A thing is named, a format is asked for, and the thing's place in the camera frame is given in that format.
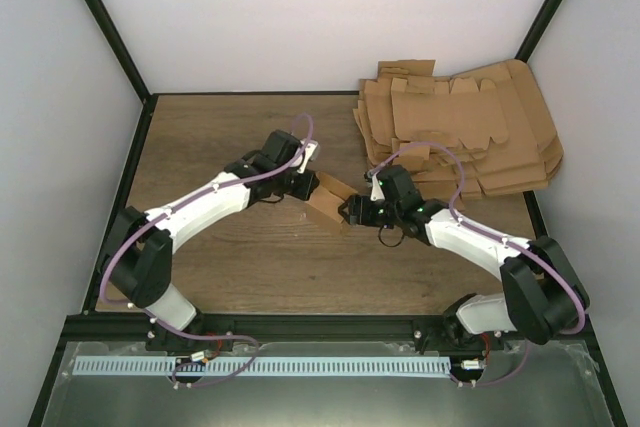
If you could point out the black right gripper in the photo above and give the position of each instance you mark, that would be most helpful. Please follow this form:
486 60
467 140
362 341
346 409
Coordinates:
359 214

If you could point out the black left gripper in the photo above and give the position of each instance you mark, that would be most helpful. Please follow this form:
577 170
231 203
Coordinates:
307 188

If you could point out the brown cardboard box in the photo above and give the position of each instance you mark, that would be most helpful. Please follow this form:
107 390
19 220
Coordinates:
322 207

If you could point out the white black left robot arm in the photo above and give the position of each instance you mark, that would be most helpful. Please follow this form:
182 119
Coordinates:
137 256

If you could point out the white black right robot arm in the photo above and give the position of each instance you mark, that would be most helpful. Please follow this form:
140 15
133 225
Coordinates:
541 295

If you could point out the stack of flat cardboard blanks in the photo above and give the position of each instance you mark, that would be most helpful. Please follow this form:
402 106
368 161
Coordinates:
485 132

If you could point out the clear acrylic front plate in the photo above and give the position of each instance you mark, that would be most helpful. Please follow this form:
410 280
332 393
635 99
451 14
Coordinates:
553 385

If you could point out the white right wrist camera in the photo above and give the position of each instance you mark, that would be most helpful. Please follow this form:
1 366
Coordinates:
376 193

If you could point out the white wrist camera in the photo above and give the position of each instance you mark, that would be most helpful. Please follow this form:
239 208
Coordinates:
311 151
376 193

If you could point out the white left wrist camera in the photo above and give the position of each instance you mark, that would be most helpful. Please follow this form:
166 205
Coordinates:
311 151

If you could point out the black front mounting rail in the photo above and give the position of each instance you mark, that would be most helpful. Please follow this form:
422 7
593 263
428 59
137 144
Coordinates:
425 332

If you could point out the light blue slotted cable duct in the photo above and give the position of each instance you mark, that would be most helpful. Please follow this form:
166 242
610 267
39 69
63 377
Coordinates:
410 367

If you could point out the black back left frame post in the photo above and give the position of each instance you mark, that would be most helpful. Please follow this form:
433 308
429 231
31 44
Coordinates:
115 41

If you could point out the black frame post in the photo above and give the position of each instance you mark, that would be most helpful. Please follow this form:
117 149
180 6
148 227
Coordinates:
550 2
115 41

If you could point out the black back right frame post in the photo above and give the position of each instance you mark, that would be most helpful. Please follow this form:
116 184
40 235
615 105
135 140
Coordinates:
550 2

